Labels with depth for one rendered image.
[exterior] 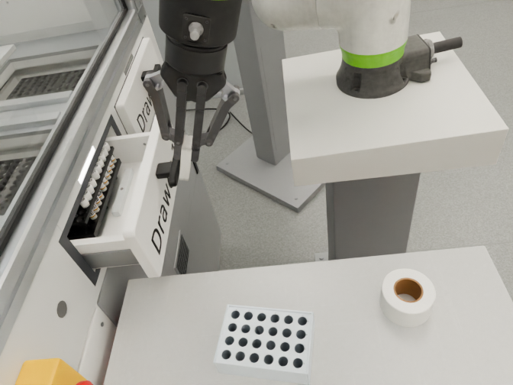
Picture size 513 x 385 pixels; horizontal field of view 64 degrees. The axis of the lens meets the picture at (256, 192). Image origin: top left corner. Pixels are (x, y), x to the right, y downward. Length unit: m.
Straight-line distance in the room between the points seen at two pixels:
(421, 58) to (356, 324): 0.53
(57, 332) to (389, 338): 0.44
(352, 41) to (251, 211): 1.11
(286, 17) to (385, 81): 0.23
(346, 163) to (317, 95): 0.19
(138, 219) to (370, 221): 0.67
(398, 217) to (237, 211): 0.88
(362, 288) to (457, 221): 1.15
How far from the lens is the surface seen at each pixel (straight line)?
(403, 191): 1.02
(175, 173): 0.64
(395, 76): 0.87
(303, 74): 0.97
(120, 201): 0.74
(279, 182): 1.83
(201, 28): 0.47
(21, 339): 0.55
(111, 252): 0.63
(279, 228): 1.70
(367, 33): 0.81
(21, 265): 0.54
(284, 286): 0.65
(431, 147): 0.78
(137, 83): 0.91
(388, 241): 1.16
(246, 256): 1.64
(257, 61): 1.61
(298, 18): 0.82
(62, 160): 0.63
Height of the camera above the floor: 1.32
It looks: 45 degrees down
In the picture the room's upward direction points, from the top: 12 degrees counter-clockwise
